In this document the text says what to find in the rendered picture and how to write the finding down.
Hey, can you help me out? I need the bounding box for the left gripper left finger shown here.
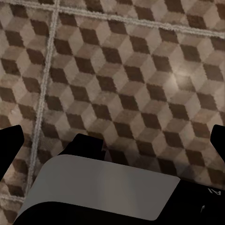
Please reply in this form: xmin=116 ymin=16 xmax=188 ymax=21
xmin=0 ymin=125 xmax=24 ymax=180

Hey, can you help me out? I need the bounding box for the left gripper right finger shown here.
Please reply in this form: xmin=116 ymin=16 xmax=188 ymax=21
xmin=210 ymin=124 xmax=225 ymax=161

